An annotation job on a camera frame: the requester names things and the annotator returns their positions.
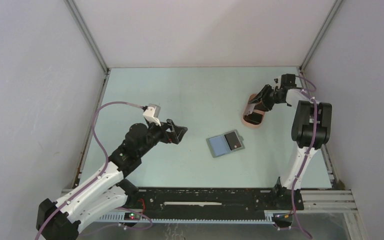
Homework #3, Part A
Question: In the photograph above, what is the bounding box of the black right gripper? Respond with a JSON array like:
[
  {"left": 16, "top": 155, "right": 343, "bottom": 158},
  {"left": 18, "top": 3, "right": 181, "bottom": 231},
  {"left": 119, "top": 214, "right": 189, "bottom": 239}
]
[{"left": 248, "top": 84, "right": 284, "bottom": 112}]

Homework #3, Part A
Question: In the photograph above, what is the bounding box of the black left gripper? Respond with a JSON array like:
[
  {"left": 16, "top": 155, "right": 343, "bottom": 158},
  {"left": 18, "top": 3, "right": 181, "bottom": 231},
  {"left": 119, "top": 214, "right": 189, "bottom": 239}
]
[{"left": 137, "top": 117, "right": 187, "bottom": 157}]

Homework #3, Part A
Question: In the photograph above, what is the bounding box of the black gold-print credit card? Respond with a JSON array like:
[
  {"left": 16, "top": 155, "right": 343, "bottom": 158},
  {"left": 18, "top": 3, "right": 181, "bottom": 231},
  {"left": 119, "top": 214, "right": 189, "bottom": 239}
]
[{"left": 242, "top": 111, "right": 265, "bottom": 128}]

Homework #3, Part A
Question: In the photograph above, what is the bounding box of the green leather card holder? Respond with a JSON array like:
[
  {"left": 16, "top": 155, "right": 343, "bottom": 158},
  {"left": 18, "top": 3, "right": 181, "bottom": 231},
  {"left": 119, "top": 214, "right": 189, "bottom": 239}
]
[{"left": 206, "top": 129, "right": 245, "bottom": 158}]

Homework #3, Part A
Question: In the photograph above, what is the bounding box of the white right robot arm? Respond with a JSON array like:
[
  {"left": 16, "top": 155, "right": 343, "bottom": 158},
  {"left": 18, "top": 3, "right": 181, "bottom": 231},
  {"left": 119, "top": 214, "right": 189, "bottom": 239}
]
[{"left": 242, "top": 73, "right": 333, "bottom": 209}]

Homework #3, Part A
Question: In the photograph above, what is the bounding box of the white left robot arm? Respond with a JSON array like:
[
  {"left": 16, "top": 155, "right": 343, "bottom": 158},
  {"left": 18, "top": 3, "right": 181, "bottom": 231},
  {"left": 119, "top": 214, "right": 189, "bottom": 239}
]
[{"left": 36, "top": 119, "right": 188, "bottom": 240}]

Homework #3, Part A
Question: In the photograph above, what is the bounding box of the pink oval plastic tray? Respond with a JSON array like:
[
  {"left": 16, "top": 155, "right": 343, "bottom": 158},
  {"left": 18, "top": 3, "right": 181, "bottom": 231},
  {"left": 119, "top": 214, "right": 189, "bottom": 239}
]
[{"left": 241, "top": 103, "right": 265, "bottom": 129}]

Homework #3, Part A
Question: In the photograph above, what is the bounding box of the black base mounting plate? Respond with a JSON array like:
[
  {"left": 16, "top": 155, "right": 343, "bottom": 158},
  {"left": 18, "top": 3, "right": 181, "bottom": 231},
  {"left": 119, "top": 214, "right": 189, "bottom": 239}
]
[{"left": 124, "top": 187, "right": 304, "bottom": 221}]

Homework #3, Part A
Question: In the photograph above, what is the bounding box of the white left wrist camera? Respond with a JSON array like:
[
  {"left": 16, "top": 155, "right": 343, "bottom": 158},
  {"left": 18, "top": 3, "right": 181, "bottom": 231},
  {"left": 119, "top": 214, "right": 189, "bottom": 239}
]
[{"left": 142, "top": 103, "right": 162, "bottom": 127}]

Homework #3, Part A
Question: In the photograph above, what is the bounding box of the aluminium frame rail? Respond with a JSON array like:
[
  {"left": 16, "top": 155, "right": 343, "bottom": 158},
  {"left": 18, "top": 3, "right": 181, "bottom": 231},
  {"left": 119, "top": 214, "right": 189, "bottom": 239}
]
[{"left": 85, "top": 189, "right": 359, "bottom": 224}]

